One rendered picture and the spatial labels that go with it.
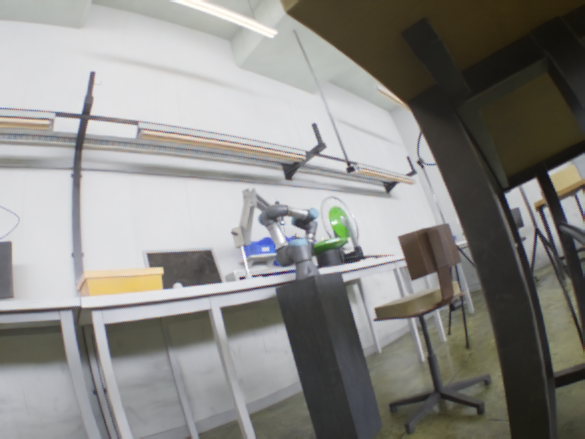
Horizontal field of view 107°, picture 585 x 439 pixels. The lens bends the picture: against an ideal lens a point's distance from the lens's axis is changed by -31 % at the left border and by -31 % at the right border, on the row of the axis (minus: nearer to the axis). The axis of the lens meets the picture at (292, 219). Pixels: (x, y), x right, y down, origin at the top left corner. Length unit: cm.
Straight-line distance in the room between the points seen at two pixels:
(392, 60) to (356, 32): 6
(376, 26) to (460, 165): 18
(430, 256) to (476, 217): 104
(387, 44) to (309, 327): 126
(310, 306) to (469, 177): 113
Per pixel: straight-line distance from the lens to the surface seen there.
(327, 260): 190
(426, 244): 140
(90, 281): 130
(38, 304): 122
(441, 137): 38
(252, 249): 255
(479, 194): 36
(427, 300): 145
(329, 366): 142
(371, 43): 31
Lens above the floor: 72
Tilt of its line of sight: 16 degrees up
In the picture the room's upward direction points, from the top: 15 degrees counter-clockwise
